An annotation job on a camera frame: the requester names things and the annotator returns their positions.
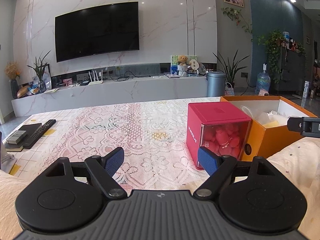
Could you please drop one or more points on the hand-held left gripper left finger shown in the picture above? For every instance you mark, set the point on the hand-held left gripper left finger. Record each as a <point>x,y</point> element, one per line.
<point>115,160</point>

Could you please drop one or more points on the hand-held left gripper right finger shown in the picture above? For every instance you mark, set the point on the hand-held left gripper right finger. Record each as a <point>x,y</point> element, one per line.
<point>208,160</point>

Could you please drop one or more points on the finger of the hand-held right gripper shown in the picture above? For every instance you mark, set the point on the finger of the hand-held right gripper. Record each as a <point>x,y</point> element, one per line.
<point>295,124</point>

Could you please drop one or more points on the orange cardboard box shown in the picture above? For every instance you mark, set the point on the orange cardboard box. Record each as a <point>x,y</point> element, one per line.
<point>267,140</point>

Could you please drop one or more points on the lace tablecloth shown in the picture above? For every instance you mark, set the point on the lace tablecloth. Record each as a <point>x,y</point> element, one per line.
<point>125,130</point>

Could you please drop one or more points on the cream dotted blanket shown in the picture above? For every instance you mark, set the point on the cream dotted blanket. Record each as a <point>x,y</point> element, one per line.
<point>295,160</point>

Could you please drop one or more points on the white blue standing box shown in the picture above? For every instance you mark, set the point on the white blue standing box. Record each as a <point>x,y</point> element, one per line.
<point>306,90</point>

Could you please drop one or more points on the pink space heater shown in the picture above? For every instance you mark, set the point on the pink space heater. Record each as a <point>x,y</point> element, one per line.
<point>263,93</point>

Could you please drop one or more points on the red cube container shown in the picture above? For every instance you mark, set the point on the red cube container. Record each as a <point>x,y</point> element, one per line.
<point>215,115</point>

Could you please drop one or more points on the dark grey cabinet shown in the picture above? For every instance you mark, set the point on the dark grey cabinet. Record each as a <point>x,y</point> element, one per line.
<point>292,72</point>

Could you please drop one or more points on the blue water jug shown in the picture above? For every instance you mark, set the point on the blue water jug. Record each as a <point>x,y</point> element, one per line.
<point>262,81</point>

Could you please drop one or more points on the white marble television cabinet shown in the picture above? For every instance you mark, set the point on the white marble television cabinet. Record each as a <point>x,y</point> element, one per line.
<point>112,95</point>

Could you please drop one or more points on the pink woven basket bag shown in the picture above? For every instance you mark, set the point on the pink woven basket bag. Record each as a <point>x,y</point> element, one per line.
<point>229,90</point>

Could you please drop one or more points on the grey blue trash can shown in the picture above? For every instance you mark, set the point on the grey blue trash can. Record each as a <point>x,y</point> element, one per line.
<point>216,85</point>

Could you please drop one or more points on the trailing pothos plant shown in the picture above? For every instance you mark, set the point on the trailing pothos plant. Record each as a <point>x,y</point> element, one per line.
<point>273,50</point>

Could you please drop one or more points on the white wifi router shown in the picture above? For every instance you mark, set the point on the white wifi router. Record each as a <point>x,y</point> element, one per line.
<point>95,82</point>

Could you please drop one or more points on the black remote control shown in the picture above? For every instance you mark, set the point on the black remote control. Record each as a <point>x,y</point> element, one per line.
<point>38,133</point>

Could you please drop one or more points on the potted snake plant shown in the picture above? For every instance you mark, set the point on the potted snake plant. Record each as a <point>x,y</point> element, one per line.
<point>232,67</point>

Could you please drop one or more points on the blue white container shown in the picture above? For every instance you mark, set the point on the blue white container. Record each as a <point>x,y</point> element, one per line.
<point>286,35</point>

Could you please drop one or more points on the white set-top box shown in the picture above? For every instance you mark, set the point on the white set-top box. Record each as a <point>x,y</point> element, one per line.
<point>173,76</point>

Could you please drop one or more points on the round decorative fan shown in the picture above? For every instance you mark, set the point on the round decorative fan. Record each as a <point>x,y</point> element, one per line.
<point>202,68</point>

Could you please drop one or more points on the green painted picture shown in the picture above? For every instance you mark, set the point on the green painted picture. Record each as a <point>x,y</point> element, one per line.
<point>174,67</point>

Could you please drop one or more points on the small grey box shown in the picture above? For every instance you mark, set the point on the small grey box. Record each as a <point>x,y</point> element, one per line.
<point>16,138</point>

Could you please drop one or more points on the brown teddy bear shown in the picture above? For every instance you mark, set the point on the brown teddy bear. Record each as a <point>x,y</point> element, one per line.
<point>182,61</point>

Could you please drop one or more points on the white stand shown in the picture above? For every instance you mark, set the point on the white stand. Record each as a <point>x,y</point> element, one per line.
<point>7,160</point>

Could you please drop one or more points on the pile of snack packets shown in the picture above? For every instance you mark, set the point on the pile of snack packets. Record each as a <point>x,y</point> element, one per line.
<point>27,92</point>

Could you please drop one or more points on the green plant in glass vase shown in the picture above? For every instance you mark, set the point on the green plant in glass vase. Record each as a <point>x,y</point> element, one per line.
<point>40,70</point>

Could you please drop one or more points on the hanging vine plant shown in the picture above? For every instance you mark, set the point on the hanging vine plant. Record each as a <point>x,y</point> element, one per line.
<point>235,15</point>

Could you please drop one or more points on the dried flowers in dark vase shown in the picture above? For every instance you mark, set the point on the dried flowers in dark vase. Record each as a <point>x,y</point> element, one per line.
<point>12,70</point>

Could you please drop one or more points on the black wall television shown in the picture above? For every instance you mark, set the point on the black wall television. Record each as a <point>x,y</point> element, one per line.
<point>97,32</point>

